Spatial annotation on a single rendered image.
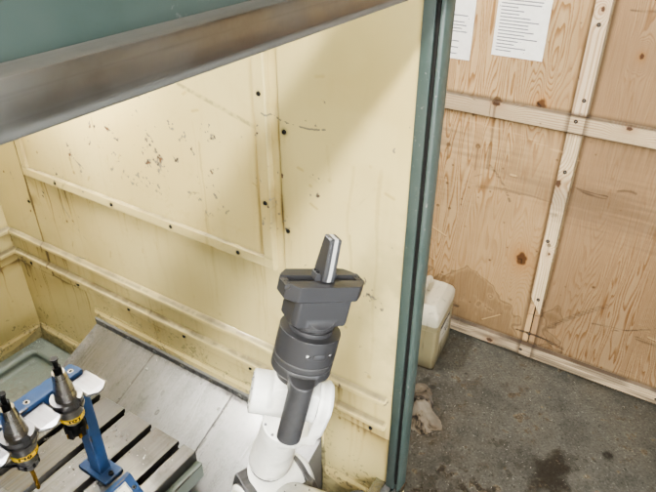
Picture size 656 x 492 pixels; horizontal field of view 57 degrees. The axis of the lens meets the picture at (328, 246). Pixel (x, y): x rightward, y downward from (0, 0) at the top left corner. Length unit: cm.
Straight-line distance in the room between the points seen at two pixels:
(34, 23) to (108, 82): 5
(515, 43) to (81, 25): 233
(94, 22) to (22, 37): 5
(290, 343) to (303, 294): 8
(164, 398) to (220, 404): 18
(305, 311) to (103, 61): 47
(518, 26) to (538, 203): 76
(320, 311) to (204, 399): 106
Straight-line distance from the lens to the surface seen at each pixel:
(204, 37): 50
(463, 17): 274
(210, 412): 181
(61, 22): 46
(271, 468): 105
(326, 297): 81
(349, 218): 121
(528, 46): 267
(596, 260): 293
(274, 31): 57
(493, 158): 285
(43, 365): 249
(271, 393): 89
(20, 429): 131
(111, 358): 206
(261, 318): 154
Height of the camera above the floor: 214
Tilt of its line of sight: 32 degrees down
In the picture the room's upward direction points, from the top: straight up
